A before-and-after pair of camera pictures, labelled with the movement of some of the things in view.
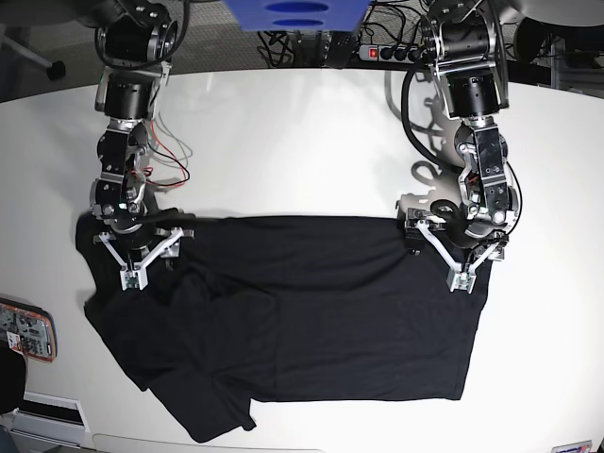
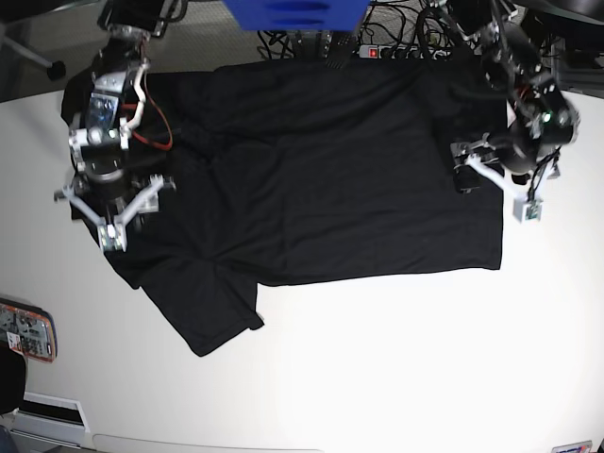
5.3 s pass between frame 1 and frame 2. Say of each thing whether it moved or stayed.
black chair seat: stayed
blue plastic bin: stayed
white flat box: stayed
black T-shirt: moved
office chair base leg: stayed
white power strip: stayed
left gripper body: moved
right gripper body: moved
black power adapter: stayed
